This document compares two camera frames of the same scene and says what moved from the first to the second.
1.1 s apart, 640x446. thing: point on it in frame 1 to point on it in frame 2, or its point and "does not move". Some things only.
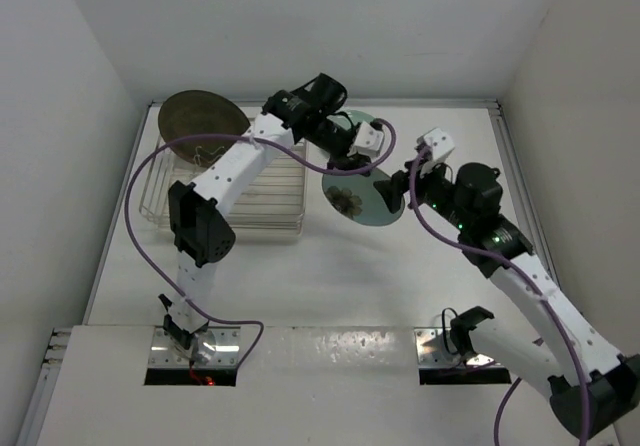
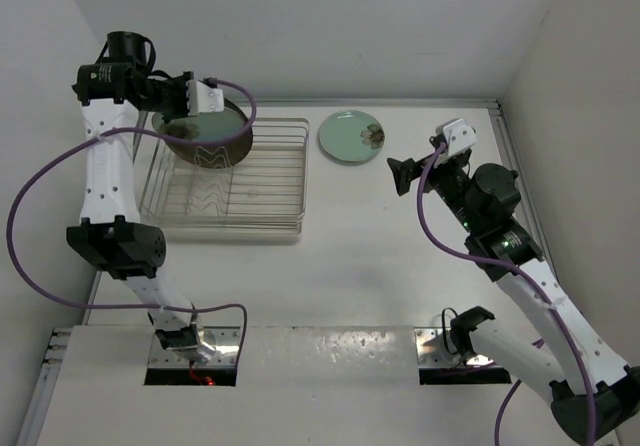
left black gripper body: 328,137 to 168,97
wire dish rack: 275,203 does not move
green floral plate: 356,197 to 203,127
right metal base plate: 436,349 does not move
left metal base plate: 167,354 does not move
